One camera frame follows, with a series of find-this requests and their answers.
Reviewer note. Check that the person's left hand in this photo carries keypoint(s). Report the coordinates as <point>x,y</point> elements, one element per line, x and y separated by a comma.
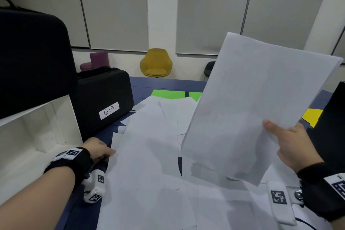
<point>98,149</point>

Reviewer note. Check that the person's right hand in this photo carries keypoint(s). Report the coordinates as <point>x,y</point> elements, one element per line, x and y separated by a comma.
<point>296,149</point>

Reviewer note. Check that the yellow folder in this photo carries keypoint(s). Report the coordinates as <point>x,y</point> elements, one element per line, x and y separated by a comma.
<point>312,116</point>

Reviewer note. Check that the pile of white papers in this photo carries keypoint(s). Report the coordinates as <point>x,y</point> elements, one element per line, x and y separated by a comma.
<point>151,157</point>

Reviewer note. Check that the neat white paper sheaf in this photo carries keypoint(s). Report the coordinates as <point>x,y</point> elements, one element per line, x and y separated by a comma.
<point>256,89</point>

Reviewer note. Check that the green folder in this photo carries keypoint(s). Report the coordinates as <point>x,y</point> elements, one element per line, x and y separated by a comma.
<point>167,94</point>

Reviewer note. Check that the person's left forearm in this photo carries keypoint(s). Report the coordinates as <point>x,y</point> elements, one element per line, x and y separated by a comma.
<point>32,203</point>

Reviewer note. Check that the black fabric bag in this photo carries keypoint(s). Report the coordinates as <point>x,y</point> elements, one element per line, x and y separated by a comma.
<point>331,135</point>

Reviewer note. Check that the black case with white label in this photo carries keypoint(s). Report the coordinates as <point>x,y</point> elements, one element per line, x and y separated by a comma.
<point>102,89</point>

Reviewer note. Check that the open white box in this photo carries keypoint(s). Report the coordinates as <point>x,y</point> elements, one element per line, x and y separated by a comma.
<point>27,143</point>

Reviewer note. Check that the low purple stool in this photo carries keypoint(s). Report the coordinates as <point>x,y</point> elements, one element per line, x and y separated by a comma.
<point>85,66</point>

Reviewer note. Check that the tall purple stool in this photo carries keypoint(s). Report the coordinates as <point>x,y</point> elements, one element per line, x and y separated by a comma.
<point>99,59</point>

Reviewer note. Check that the yellow armchair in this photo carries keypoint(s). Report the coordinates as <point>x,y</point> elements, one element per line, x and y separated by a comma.
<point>156,61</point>

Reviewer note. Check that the large black carrying case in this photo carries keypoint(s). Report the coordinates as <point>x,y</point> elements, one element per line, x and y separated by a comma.
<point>35,62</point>

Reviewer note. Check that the grey roller blind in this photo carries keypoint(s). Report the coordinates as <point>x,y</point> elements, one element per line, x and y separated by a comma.
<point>340,49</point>
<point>288,6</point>
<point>45,6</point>
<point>116,8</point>
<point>213,8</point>

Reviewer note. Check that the black armchair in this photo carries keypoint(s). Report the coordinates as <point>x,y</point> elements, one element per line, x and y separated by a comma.
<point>209,69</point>

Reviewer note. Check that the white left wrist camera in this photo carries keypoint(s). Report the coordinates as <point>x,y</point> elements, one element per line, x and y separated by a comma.
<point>93,186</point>

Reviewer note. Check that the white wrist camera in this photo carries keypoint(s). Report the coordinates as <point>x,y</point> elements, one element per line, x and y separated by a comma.
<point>285,213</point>
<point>93,186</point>

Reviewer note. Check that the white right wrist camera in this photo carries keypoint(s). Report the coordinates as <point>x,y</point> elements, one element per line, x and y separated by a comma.
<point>285,213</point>

